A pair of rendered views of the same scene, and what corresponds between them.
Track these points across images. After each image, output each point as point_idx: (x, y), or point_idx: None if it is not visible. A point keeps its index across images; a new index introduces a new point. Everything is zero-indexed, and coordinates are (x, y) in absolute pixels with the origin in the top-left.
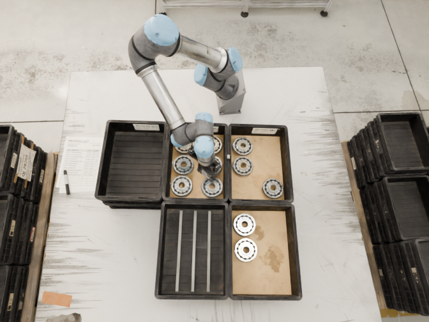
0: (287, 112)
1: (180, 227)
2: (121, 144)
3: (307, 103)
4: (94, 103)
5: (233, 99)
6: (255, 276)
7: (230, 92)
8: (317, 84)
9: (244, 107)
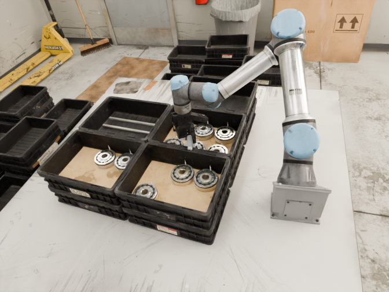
0: (262, 285)
1: (150, 124)
2: (241, 100)
3: None
4: None
5: (273, 183)
6: (83, 163)
7: (281, 174)
8: None
9: (279, 224)
